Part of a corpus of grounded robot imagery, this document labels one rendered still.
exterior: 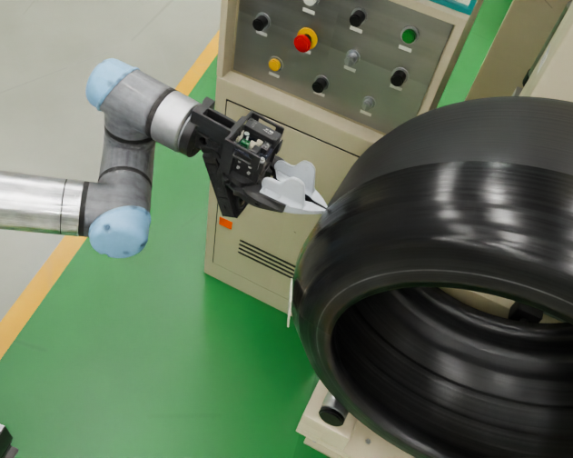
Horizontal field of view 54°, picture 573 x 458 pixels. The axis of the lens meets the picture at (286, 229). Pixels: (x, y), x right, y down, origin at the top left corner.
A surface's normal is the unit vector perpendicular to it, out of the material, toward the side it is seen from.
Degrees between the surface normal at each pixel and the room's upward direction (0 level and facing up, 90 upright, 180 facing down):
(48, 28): 0
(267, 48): 90
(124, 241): 90
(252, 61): 90
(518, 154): 20
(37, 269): 0
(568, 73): 90
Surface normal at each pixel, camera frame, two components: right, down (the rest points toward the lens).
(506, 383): -0.25, -0.76
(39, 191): 0.30, -0.42
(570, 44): -0.43, 0.65
